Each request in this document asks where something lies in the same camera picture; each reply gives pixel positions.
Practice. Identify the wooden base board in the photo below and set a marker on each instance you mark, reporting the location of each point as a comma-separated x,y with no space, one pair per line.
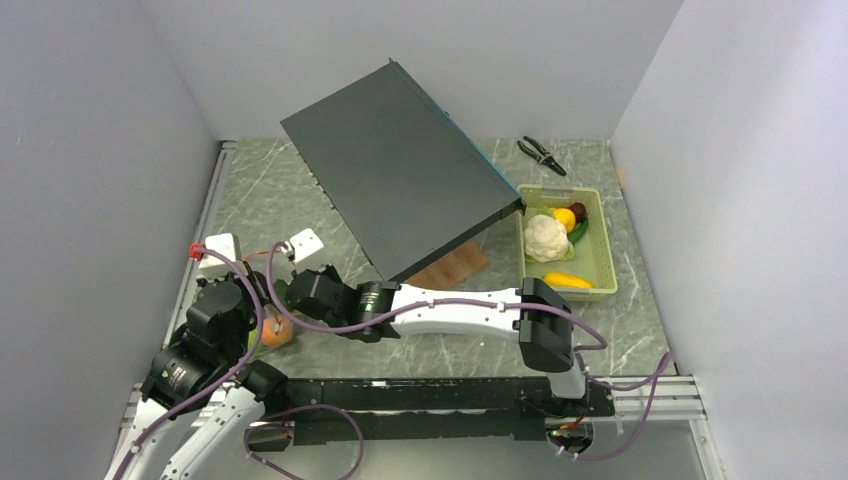
452,268

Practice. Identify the black pliers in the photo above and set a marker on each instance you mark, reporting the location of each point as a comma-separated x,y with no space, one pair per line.
536,151

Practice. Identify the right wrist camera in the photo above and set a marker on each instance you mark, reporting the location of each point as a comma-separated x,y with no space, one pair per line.
304,251

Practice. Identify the aluminium frame profile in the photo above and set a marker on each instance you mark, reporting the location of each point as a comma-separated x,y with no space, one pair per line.
199,218

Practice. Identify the dark grey network switch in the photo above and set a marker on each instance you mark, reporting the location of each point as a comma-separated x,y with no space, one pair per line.
409,183

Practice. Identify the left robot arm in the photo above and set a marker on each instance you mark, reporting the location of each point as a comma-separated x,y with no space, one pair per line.
212,340

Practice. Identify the light green plastic basket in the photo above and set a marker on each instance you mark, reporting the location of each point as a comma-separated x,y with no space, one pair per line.
592,260

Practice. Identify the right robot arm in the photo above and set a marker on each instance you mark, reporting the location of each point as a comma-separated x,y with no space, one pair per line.
532,316

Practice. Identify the clear zip top bag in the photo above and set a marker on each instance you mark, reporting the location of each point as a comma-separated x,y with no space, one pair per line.
269,308

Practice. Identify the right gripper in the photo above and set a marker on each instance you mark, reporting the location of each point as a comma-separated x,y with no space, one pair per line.
329,272

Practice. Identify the orange fruit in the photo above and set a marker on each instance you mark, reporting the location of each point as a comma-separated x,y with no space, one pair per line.
276,332

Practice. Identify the white cauliflower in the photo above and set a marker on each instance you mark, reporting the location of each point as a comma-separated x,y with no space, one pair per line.
546,240

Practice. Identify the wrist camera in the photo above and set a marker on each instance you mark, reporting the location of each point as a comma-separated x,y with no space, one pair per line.
210,253
304,251

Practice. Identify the yellow pepper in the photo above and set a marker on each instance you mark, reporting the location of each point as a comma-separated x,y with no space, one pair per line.
566,217

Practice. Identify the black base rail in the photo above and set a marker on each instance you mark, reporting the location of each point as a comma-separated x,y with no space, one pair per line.
319,411

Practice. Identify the red apple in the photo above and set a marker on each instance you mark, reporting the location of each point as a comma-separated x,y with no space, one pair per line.
580,212

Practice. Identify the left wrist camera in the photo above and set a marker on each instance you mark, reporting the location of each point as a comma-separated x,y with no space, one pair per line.
210,253

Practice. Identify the yellow corn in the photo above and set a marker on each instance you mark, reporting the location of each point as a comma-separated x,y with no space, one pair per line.
564,280

